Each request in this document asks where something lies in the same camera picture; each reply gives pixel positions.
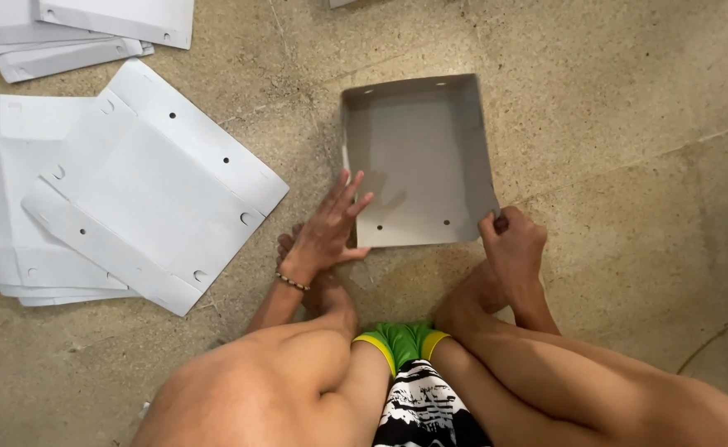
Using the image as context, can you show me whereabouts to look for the person's right hand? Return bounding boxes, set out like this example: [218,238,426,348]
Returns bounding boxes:
[478,206,549,293]

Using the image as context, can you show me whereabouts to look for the person's left hand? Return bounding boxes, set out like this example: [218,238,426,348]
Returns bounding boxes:
[281,169,375,286]

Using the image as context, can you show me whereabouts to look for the grey cardboard box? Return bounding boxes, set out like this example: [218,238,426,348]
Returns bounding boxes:
[340,73,501,250]

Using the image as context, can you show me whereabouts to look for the green yellow-trimmed shorts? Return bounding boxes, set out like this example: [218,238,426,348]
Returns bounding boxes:
[352,322,451,377]

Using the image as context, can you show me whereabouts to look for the person's right leg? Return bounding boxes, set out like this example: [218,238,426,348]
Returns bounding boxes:
[429,261,728,447]

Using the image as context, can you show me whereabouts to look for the person's leg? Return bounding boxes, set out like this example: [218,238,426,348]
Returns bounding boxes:
[429,261,728,447]
[131,223,393,447]

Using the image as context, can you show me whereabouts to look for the black and white patterned shirt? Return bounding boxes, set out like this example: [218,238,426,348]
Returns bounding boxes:
[372,359,494,447]

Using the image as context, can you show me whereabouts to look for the person's left leg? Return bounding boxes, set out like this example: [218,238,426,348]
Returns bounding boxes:
[131,223,393,447]

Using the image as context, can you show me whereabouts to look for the flat white cardboard sheet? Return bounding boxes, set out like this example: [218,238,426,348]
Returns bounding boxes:
[21,59,290,317]

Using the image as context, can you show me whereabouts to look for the pile of white cardboard sheets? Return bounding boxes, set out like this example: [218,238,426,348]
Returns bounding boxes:
[0,0,195,84]

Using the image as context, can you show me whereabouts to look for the stack of flat cardboard sheets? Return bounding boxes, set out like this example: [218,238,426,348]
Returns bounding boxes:
[0,94,141,307]

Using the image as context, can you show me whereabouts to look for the beaded bracelet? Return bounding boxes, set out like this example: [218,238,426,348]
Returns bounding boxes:
[275,272,311,292]

